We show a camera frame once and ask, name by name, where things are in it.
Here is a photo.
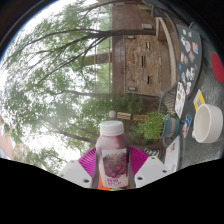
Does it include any flat round red coaster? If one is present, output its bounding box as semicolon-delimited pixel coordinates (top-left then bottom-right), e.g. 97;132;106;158
210;52;224;84

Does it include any blue yellow striped cone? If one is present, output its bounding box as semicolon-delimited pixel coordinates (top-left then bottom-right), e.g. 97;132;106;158
143;148;161;158

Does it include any white sticker sheet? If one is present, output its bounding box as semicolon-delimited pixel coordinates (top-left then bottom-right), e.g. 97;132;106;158
174;81;187;119

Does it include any lamp post with globe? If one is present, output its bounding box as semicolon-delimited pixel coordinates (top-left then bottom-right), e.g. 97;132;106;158
108;110;148;122

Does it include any black laptop with stickers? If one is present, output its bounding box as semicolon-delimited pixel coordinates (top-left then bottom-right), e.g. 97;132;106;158
175;23;203;98

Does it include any yellow card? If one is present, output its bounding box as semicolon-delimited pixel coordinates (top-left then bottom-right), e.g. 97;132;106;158
193;89;207;113

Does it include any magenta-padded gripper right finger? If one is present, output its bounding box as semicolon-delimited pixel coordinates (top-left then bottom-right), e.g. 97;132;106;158
128;145;173;188

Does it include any silver laptop with stickers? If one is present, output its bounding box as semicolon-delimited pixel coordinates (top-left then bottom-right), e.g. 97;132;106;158
164;135;182;174

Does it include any grey wicker chair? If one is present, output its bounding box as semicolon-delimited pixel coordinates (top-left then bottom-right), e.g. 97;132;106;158
158;83;179;148

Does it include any pink juice bottle white cap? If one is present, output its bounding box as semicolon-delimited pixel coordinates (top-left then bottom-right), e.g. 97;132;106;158
95;120;131;189

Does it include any small blue card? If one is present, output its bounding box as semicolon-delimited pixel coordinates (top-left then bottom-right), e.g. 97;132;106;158
182;114;193;139

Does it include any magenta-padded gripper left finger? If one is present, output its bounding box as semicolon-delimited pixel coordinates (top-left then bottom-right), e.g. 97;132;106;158
59;146;101;189

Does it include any white ceramic mug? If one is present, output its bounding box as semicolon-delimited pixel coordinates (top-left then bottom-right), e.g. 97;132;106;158
191;103;224;144

